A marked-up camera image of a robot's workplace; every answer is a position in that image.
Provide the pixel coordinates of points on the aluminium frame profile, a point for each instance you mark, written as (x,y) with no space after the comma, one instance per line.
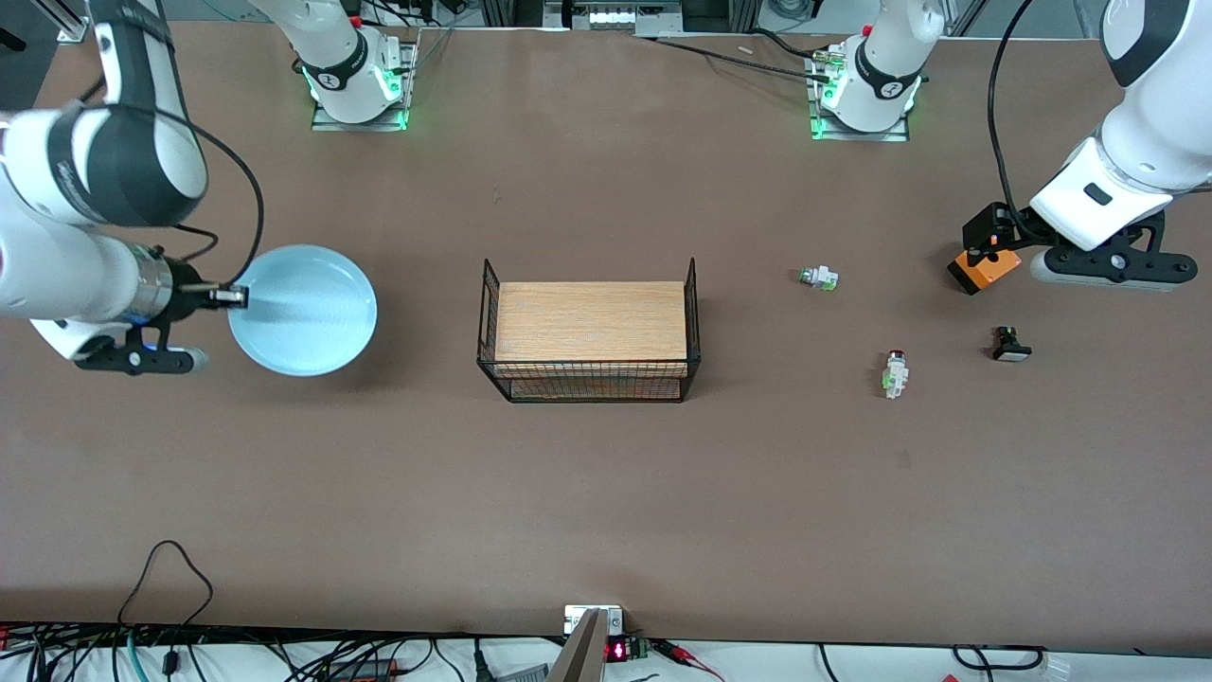
(71,24)

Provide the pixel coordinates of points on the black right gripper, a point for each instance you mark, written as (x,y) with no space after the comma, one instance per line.
(192,296)

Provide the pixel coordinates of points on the black square white-capped button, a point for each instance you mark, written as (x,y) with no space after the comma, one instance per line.
(1011,352)

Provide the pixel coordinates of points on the red digit display module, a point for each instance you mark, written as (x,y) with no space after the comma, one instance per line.
(617,651)

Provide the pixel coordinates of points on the red push button switch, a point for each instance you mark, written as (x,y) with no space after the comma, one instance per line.
(895,377)

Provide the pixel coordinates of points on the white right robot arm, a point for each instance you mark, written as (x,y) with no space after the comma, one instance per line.
(57,275)

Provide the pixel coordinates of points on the small white box device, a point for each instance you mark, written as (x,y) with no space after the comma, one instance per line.
(576,620)

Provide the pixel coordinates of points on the lit white panel device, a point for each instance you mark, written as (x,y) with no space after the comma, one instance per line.
(615,17)

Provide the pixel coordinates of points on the orange button enclosure box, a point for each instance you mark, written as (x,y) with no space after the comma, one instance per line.
(985,273)

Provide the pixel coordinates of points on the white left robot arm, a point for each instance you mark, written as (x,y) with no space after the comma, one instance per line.
(1155,142)

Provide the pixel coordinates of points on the wooden board shelf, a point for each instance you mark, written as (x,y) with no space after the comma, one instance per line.
(592,322)

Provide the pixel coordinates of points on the black power adapter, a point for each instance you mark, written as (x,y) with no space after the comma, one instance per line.
(365,671)

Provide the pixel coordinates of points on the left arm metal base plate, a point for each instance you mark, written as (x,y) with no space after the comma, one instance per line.
(862,135)

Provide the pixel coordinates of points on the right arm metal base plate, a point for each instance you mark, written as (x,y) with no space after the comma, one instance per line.
(360,125)

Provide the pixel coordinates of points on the white green small connector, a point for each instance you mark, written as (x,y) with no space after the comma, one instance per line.
(820,278)

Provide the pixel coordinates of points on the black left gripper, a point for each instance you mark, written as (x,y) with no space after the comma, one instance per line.
(990,227)

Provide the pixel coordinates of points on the red clip lead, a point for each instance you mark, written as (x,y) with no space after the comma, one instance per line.
(686,654)

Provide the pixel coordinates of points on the light blue round plate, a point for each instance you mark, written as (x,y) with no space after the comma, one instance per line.
(303,313)

